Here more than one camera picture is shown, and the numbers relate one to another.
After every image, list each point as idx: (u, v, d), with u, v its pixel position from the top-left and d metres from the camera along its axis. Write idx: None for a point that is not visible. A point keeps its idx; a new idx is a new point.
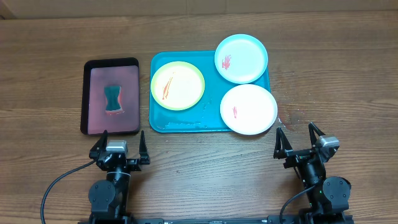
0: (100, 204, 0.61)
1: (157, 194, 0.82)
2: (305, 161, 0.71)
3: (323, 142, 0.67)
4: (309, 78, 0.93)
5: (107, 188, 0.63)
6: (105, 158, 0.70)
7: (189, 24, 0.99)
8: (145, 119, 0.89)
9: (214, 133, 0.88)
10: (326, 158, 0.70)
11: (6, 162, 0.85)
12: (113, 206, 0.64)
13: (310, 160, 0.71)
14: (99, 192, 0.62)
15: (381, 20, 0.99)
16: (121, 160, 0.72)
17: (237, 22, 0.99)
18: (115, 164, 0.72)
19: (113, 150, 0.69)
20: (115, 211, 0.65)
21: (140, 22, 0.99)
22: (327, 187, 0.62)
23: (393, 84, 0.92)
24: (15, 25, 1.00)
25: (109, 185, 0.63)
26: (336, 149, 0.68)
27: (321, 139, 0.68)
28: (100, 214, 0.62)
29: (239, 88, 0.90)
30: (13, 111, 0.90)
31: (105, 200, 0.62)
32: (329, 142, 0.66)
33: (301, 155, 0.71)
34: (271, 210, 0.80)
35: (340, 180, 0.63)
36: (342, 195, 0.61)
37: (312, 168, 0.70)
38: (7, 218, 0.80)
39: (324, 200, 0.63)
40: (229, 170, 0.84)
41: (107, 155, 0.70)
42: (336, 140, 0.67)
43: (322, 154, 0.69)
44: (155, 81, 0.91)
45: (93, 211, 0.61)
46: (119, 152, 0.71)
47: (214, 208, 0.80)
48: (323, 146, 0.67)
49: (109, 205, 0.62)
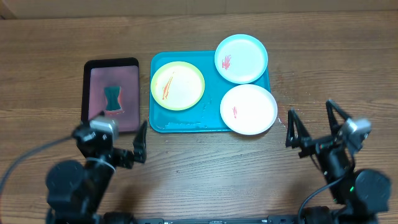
0: (61, 191, 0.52)
1: (157, 194, 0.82)
2: (327, 150, 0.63)
3: (352, 128, 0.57)
4: (309, 78, 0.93)
5: (73, 171, 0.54)
6: (85, 137, 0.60)
7: (189, 24, 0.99)
8: (145, 119, 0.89)
9: (214, 133, 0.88)
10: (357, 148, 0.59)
11: (6, 162, 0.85)
12: (79, 196, 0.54)
13: (333, 150, 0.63)
14: (61, 174, 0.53)
15: (380, 20, 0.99)
16: (106, 145, 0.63)
17: (237, 22, 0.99)
18: (99, 150, 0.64)
19: (98, 128, 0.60)
20: (82, 205, 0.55)
21: (140, 22, 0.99)
22: (361, 185, 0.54)
23: (393, 84, 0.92)
24: (15, 25, 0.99)
25: (75, 166, 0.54)
26: (366, 135, 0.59)
27: (349, 124, 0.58)
28: (60, 206, 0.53)
29: (239, 88, 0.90)
30: (13, 112, 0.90)
31: (68, 183, 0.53)
32: (359, 128, 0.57)
33: (322, 143, 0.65)
34: (270, 210, 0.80)
35: (379, 177, 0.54)
36: (380, 196, 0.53)
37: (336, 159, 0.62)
38: (7, 217, 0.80)
39: (356, 199, 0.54)
40: (229, 170, 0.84)
41: (89, 133, 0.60)
42: (367, 125, 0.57)
43: (352, 143, 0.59)
44: (155, 81, 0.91)
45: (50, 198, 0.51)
46: (104, 134, 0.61)
47: (215, 208, 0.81)
48: (353, 133, 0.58)
49: (72, 191, 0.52)
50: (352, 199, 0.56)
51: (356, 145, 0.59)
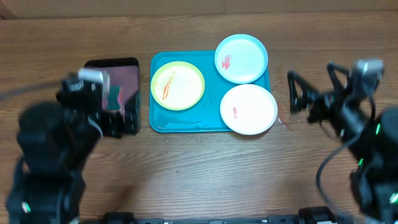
0: (35, 129, 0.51)
1: (157, 194, 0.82)
2: (340, 104, 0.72)
3: (365, 67, 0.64)
4: (309, 78, 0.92)
5: (51, 110, 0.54)
6: (71, 84, 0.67)
7: (189, 24, 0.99)
8: (145, 119, 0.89)
9: (214, 133, 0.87)
10: (373, 88, 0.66)
11: (7, 162, 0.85)
12: (56, 141, 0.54)
13: (345, 101, 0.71)
14: (36, 112, 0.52)
15: (380, 20, 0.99)
16: (89, 95, 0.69)
17: (237, 22, 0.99)
18: (74, 102, 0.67)
19: (89, 77, 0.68)
20: (60, 155, 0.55)
21: (140, 22, 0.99)
22: (388, 122, 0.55)
23: (394, 84, 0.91)
24: (15, 25, 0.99)
25: (53, 106, 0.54)
26: (379, 76, 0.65)
27: (364, 66, 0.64)
28: (32, 148, 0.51)
29: (239, 88, 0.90)
30: (13, 112, 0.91)
31: (44, 117, 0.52)
32: (370, 66, 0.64)
33: (333, 98, 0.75)
34: (270, 210, 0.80)
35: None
36: None
37: (348, 112, 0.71)
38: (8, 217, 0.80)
39: (384, 140, 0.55)
40: (229, 170, 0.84)
41: (77, 82, 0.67)
42: (379, 65, 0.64)
43: (365, 83, 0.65)
44: (155, 81, 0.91)
45: (22, 134, 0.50)
46: (93, 82, 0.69)
47: (215, 208, 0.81)
48: (364, 73, 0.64)
49: (48, 129, 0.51)
50: (379, 145, 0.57)
51: (371, 84, 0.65)
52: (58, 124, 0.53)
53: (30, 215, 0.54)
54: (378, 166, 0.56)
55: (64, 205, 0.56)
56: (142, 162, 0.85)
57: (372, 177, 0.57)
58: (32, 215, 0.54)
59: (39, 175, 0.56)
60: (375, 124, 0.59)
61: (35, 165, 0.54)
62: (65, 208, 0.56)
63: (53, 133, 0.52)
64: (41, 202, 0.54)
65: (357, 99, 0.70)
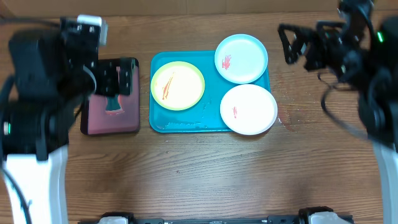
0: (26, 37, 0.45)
1: (157, 194, 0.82)
2: (334, 38, 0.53)
3: None
4: (309, 78, 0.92)
5: (46, 31, 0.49)
6: (73, 28, 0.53)
7: (189, 24, 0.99)
8: (145, 120, 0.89)
9: (214, 134, 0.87)
10: (368, 8, 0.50)
11: None
12: (52, 53, 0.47)
13: (339, 35, 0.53)
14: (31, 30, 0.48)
15: None
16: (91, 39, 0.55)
17: (237, 22, 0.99)
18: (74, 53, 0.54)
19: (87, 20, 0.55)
20: (53, 74, 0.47)
21: (140, 22, 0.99)
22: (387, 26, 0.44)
23: None
24: None
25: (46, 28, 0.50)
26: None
27: None
28: (24, 55, 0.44)
29: (239, 88, 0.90)
30: None
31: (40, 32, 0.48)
32: None
33: (326, 33, 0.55)
34: (271, 210, 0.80)
35: None
36: None
37: (343, 46, 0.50)
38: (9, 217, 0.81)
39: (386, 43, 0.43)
40: (229, 170, 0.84)
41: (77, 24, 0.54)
42: None
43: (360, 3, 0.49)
44: (155, 81, 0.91)
45: (10, 40, 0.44)
46: (91, 25, 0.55)
47: (215, 208, 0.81)
48: None
49: (42, 36, 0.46)
50: (384, 60, 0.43)
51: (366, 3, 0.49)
52: (54, 41, 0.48)
53: (12, 138, 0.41)
54: (387, 81, 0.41)
55: (50, 126, 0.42)
56: (142, 162, 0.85)
57: (382, 96, 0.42)
58: (13, 135, 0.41)
59: (25, 98, 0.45)
60: (374, 38, 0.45)
61: (26, 76, 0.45)
62: (51, 130, 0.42)
63: (49, 45, 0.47)
64: (22, 121, 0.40)
65: (355, 31, 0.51)
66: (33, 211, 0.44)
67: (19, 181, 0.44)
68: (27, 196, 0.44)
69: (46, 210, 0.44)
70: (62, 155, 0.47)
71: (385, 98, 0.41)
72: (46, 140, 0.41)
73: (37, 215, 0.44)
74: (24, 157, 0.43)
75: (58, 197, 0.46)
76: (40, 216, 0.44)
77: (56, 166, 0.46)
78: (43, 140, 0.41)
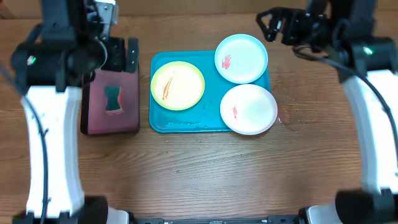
0: None
1: (157, 194, 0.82)
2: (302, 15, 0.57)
3: None
4: (309, 78, 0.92)
5: None
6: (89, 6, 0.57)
7: (189, 24, 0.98)
8: (145, 119, 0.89)
9: (214, 133, 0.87)
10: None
11: (6, 162, 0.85)
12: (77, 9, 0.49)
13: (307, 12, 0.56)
14: None
15: None
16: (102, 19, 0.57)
17: (237, 22, 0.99)
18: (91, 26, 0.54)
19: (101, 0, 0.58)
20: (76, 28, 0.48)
21: (140, 22, 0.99)
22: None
23: None
24: (14, 25, 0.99)
25: None
26: None
27: None
28: (54, 7, 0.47)
29: (239, 88, 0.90)
30: (13, 111, 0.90)
31: None
32: None
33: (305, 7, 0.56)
34: (271, 210, 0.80)
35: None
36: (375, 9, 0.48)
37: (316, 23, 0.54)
38: (8, 217, 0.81)
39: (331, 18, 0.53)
40: (229, 170, 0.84)
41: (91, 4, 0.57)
42: None
43: None
44: (155, 81, 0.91)
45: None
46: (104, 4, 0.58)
47: (215, 208, 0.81)
48: None
49: None
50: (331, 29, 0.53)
51: None
52: (77, 0, 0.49)
53: (34, 68, 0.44)
54: (348, 28, 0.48)
55: (68, 61, 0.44)
56: (142, 162, 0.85)
57: (346, 42, 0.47)
58: (37, 65, 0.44)
59: (47, 42, 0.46)
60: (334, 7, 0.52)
61: (51, 23, 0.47)
62: (69, 66, 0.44)
63: (73, 1, 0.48)
64: (46, 53, 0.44)
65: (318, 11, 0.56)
66: (50, 140, 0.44)
67: (39, 107, 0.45)
68: (45, 123, 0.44)
69: (60, 142, 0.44)
70: (79, 93, 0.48)
71: (349, 42, 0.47)
72: (64, 72, 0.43)
73: (53, 146, 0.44)
74: (45, 86, 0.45)
75: (71, 133, 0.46)
76: (54, 148, 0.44)
77: (73, 97, 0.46)
78: (61, 71, 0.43)
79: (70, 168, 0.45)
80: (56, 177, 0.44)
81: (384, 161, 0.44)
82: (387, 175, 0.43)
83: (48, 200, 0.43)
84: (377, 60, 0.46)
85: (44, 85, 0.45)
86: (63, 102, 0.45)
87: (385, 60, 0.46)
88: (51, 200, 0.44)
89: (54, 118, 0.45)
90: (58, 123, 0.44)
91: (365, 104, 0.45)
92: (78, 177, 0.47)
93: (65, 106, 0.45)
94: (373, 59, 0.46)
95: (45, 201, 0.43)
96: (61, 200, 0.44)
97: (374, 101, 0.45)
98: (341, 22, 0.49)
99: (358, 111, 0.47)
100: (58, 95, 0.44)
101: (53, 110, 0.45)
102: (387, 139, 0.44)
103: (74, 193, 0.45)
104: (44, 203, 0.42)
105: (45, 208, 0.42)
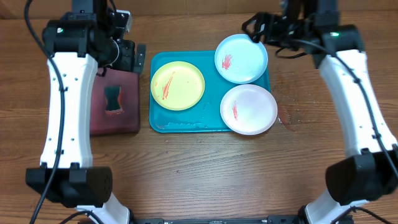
0: None
1: (157, 194, 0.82)
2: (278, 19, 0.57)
3: None
4: (309, 78, 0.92)
5: None
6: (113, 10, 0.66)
7: (189, 24, 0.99)
8: (145, 120, 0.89)
9: (214, 133, 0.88)
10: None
11: (7, 162, 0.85)
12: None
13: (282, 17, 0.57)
14: None
15: (381, 20, 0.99)
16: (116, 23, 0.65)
17: (237, 22, 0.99)
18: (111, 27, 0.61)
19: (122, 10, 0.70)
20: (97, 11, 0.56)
21: (140, 22, 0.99)
22: None
23: (394, 84, 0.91)
24: (14, 25, 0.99)
25: None
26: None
27: None
28: None
29: (239, 88, 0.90)
30: (13, 112, 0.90)
31: None
32: None
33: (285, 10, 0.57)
34: (271, 210, 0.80)
35: None
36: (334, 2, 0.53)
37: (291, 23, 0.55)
38: (8, 217, 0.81)
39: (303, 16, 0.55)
40: (229, 170, 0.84)
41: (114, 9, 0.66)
42: None
43: None
44: (155, 81, 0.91)
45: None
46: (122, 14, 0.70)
47: (215, 208, 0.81)
48: None
49: None
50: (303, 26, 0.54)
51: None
52: None
53: (63, 37, 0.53)
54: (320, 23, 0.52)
55: (89, 36, 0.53)
56: (142, 162, 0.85)
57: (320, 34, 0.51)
58: (64, 36, 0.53)
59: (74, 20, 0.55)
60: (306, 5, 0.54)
61: (78, 11, 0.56)
62: (91, 39, 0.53)
63: None
64: (73, 25, 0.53)
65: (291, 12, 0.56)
66: (68, 99, 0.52)
67: (61, 70, 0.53)
68: (65, 83, 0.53)
69: (76, 102, 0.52)
70: (95, 65, 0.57)
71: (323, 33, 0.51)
72: (86, 40, 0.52)
73: (70, 105, 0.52)
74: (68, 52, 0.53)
75: (86, 98, 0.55)
76: (71, 105, 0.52)
77: (91, 64, 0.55)
78: (84, 41, 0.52)
79: (83, 128, 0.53)
80: (69, 132, 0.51)
81: (360, 125, 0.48)
82: (365, 138, 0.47)
83: (61, 152, 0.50)
84: (342, 42, 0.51)
85: (66, 51, 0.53)
86: (81, 66, 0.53)
87: (349, 40, 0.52)
88: (63, 153, 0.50)
89: (74, 79, 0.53)
90: (77, 84, 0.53)
91: (337, 78, 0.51)
92: (89, 139, 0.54)
93: (83, 70, 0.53)
94: (340, 39, 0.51)
95: (58, 152, 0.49)
96: (71, 154, 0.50)
97: (345, 73, 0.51)
98: (308, 21, 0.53)
99: (336, 84, 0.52)
100: (78, 59, 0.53)
101: (72, 72, 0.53)
102: (360, 106, 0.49)
103: (84, 152, 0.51)
104: (57, 154, 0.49)
105: (58, 158, 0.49)
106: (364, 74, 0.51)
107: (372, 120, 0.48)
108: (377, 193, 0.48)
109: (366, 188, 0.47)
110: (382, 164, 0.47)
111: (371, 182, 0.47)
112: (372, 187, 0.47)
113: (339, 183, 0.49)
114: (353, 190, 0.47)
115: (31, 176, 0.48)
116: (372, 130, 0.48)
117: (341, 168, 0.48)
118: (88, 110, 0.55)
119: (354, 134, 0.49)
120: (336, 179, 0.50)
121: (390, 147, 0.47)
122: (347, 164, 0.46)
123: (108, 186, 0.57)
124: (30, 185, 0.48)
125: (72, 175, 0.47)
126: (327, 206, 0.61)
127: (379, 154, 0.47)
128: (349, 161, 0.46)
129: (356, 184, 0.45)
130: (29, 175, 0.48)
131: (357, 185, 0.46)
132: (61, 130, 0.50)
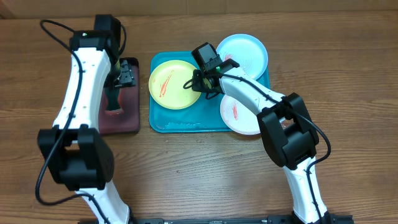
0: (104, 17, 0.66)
1: (157, 194, 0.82)
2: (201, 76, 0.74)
3: (193, 53, 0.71)
4: (309, 78, 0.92)
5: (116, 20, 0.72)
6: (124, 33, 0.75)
7: (189, 24, 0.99)
8: (145, 119, 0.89)
9: (214, 133, 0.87)
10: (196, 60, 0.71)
11: (6, 162, 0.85)
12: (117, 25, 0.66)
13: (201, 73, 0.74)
14: None
15: (380, 20, 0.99)
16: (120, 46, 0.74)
17: (237, 22, 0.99)
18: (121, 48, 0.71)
19: None
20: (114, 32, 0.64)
21: (140, 22, 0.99)
22: (203, 52, 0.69)
23: (393, 84, 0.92)
24: (13, 25, 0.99)
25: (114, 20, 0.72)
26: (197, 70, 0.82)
27: (194, 53, 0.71)
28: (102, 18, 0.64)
29: None
30: (13, 111, 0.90)
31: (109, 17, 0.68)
32: (200, 52, 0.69)
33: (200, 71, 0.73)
34: (271, 210, 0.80)
35: (209, 48, 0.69)
36: (214, 56, 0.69)
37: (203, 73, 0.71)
38: (7, 217, 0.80)
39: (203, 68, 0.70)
40: (229, 170, 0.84)
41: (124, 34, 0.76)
42: (204, 46, 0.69)
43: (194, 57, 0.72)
44: (153, 77, 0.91)
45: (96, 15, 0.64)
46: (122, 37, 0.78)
47: (215, 208, 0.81)
48: (193, 54, 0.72)
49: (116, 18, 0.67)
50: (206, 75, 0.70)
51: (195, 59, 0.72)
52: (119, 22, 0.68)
53: (83, 43, 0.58)
54: (207, 66, 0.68)
55: (107, 42, 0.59)
56: (142, 162, 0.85)
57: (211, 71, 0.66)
58: (84, 42, 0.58)
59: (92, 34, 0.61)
60: (200, 61, 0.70)
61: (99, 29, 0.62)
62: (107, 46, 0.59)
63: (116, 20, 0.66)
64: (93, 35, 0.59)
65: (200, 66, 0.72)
66: (84, 78, 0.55)
67: (81, 57, 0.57)
68: (84, 66, 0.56)
69: (92, 81, 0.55)
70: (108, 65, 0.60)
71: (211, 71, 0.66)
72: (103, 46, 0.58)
73: (86, 80, 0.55)
74: (88, 47, 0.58)
75: (99, 82, 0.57)
76: (86, 83, 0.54)
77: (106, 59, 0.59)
78: (102, 43, 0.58)
79: (94, 104, 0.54)
80: (83, 101, 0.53)
81: (255, 99, 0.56)
82: (262, 104, 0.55)
83: (73, 115, 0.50)
84: (226, 70, 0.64)
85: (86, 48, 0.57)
86: (99, 57, 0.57)
87: (230, 66, 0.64)
88: (74, 117, 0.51)
89: (91, 65, 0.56)
90: (93, 68, 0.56)
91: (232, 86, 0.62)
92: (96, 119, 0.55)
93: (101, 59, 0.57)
94: (221, 70, 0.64)
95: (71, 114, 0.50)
96: (82, 118, 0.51)
97: (233, 81, 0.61)
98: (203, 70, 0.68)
99: (235, 91, 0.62)
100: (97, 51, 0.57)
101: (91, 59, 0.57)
102: (249, 89, 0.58)
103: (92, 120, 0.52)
104: (69, 116, 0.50)
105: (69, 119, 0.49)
106: (245, 75, 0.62)
107: (259, 91, 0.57)
108: (301, 139, 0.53)
109: (290, 142, 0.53)
110: (290, 117, 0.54)
111: (291, 136, 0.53)
112: (295, 140, 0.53)
113: (273, 151, 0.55)
114: (280, 145, 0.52)
115: (42, 135, 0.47)
116: (263, 96, 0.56)
117: (264, 135, 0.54)
118: (99, 96, 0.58)
119: (257, 108, 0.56)
120: (270, 150, 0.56)
121: (280, 99, 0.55)
122: (260, 126, 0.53)
123: (110, 170, 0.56)
124: (40, 149, 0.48)
125: (81, 135, 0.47)
126: (295, 188, 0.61)
127: (277, 107, 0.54)
128: (260, 126, 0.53)
129: (276, 141, 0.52)
130: (40, 134, 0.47)
131: (276, 140, 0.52)
132: (76, 98, 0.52)
